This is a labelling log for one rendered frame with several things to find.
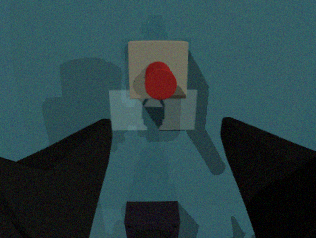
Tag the tan square block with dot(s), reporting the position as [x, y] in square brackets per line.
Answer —
[143, 53]

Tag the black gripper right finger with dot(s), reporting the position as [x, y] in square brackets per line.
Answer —
[276, 178]

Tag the red cylinder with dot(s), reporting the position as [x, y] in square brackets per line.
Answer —
[160, 82]

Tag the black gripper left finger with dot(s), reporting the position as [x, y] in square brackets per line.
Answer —
[54, 193]

